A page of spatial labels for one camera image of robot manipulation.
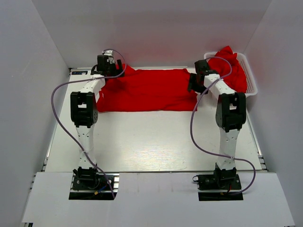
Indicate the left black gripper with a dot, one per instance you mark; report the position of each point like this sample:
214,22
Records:
118,72

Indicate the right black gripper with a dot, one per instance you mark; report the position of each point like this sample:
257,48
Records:
193,77

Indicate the red t shirt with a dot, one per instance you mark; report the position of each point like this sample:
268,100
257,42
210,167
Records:
147,90

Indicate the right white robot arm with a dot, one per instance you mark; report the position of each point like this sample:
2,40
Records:
230,112

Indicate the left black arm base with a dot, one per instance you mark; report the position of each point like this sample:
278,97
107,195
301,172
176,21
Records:
91,185

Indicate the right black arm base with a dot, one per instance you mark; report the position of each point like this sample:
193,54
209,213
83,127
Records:
221,185

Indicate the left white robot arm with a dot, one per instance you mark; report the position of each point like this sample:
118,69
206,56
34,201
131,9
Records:
84,113

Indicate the red t shirts pile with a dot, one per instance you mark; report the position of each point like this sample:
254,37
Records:
237,79

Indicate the blue table label sticker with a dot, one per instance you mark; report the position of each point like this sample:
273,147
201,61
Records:
79,72

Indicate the white plastic basket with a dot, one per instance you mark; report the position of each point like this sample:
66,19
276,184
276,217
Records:
251,75

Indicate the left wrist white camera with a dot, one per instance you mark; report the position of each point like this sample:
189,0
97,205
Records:
108,52

